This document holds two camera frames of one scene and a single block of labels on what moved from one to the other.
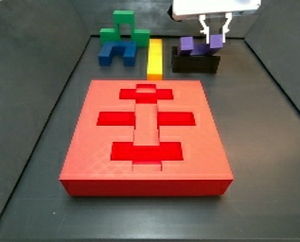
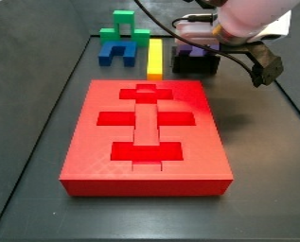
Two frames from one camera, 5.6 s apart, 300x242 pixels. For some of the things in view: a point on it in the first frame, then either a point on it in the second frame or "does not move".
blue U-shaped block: [124, 48] does not move
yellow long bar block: [155, 68] does not move
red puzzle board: [148, 142] does not move
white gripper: [188, 8] → [201, 31]
